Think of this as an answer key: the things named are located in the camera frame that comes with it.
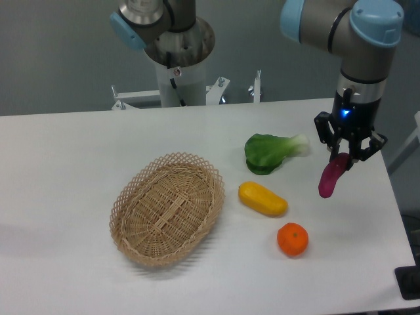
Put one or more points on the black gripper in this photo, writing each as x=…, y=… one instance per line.
x=352, y=118

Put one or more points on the purple sweet potato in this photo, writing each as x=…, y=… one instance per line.
x=331, y=174

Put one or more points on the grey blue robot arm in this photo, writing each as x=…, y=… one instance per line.
x=363, y=33

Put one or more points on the woven wicker basket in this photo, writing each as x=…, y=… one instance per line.
x=165, y=211

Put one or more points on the green bok choy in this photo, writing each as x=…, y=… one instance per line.
x=265, y=153

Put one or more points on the orange mandarin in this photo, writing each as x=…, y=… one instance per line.
x=292, y=239

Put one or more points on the black device at edge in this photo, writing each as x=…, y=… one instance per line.
x=408, y=282

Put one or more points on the white frame at right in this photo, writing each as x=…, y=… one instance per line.
x=406, y=149

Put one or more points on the white clamp post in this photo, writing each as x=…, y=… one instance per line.
x=255, y=90

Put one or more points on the white metal base frame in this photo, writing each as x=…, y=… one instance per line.
x=214, y=95

